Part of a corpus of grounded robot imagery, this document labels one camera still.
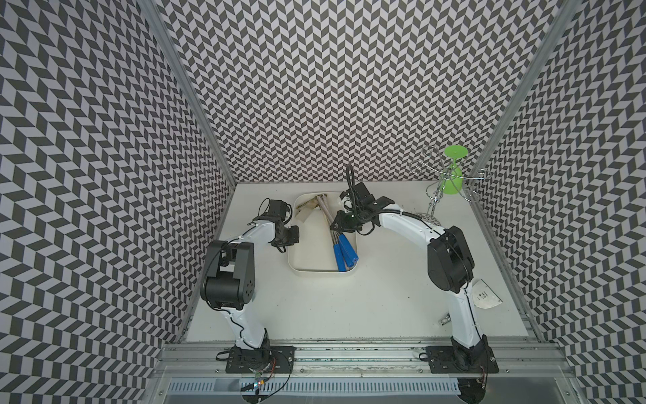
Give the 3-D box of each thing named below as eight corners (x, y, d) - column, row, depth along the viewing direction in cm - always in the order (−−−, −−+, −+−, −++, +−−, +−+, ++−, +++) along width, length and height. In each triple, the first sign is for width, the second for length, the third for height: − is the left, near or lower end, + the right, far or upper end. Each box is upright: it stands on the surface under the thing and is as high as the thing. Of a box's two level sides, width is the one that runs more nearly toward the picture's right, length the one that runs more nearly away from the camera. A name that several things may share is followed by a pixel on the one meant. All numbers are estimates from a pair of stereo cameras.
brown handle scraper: (476, 308, 85) (481, 305, 82) (468, 283, 91) (472, 279, 88) (498, 308, 85) (503, 305, 82) (488, 283, 91) (492, 279, 88)
